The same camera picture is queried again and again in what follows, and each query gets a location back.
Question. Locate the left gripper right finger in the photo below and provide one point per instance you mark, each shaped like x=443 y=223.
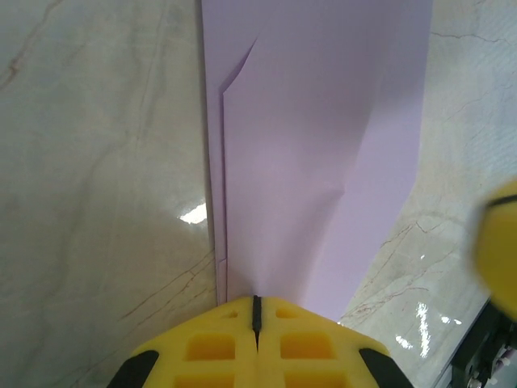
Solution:
x=307 y=347

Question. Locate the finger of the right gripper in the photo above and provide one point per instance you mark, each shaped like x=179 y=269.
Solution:
x=498 y=246

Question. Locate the purple paper sheet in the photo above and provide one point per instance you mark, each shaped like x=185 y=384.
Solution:
x=303 y=141

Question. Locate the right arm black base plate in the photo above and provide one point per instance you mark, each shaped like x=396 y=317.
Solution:
x=484 y=363

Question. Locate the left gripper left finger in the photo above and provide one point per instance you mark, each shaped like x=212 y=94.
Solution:
x=210 y=347

